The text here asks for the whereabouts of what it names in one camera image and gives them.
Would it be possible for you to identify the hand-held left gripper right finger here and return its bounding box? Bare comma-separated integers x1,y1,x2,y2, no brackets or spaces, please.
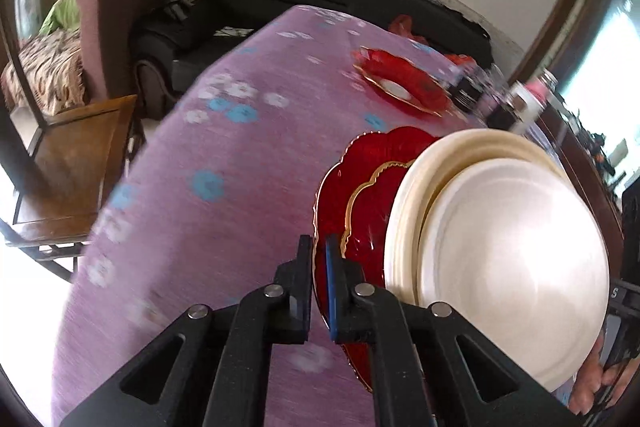
324,234,583,427

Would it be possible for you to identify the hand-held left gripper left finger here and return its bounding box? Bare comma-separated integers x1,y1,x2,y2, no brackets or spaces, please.
59,234,314,427

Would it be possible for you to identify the medium red gold-rimmed plate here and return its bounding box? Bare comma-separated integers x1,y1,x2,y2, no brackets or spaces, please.
340,159,418,280

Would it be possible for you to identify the large red scalloped plate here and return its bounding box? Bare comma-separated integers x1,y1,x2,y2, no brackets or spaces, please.
312,126,451,395

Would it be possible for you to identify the white plate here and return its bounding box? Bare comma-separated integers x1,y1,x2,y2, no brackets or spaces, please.
416,158,612,394

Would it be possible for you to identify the large white bowl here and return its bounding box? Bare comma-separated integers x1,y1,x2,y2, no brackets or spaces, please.
384,128,571,308

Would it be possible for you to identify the person's right hand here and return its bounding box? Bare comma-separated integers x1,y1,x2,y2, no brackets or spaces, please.
567,334,631,415

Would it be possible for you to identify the brick-pattern wooden cabinet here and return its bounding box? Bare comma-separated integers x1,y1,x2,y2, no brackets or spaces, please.
535,102,631,248

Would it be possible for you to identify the white plastic cup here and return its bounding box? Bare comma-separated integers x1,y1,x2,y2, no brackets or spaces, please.
505,82,543,135

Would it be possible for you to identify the pink sleeved thermos bottle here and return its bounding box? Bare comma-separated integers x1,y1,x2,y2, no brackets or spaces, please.
525,68,560,108

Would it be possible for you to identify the dark glass jar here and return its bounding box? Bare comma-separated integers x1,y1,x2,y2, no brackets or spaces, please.
482,79,521,132
450,62,488,110

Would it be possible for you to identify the small red glass dish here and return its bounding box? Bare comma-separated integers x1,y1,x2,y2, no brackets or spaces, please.
352,47,453,118

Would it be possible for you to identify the wooden side table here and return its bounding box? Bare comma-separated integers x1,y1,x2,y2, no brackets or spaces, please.
0,94,146,278

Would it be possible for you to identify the black bag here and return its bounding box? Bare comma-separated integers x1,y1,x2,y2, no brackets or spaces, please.
129,0,261,120

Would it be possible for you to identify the brown patterned blanket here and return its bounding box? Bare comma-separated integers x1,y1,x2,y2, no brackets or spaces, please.
0,27,86,115

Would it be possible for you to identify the green cloth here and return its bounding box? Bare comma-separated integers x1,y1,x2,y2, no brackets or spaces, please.
37,0,81,35

